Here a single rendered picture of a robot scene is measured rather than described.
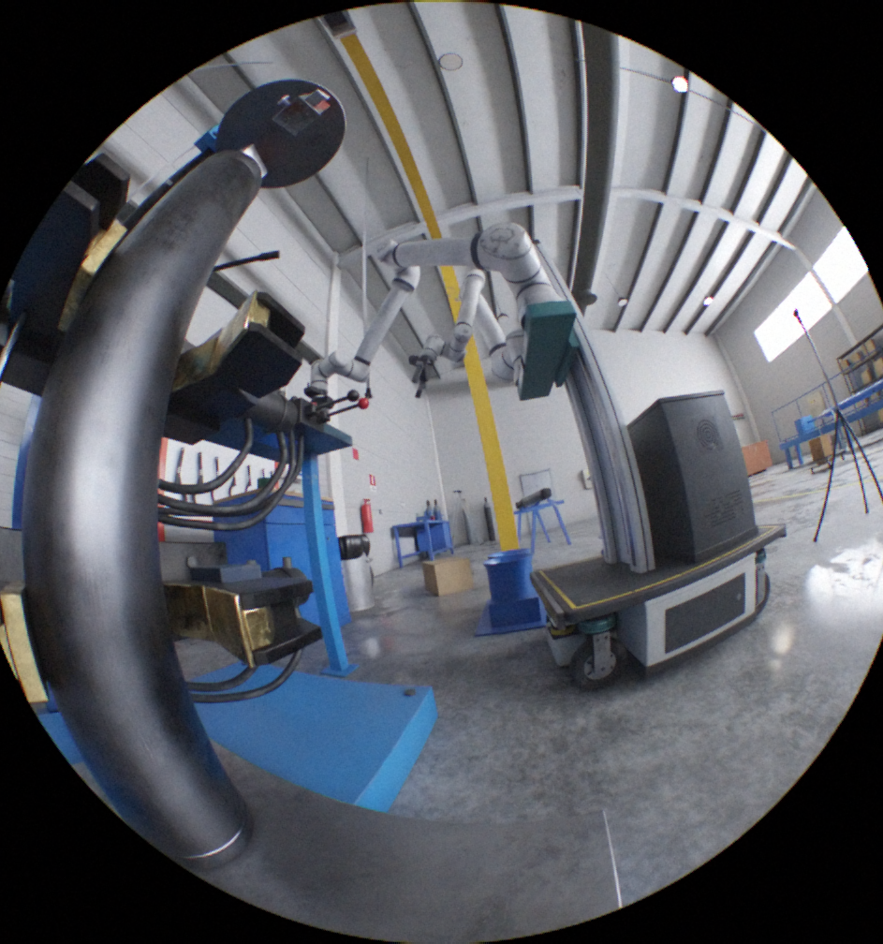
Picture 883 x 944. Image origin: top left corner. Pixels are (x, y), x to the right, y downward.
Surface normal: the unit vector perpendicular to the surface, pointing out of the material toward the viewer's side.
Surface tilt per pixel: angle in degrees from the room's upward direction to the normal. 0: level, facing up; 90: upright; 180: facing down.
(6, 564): 90
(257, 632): 90
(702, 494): 90
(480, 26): 174
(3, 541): 90
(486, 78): 174
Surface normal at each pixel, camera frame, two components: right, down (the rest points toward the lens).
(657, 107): 0.04, 0.98
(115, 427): 0.97, -0.19
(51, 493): 0.64, -0.25
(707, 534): -0.18, -0.18
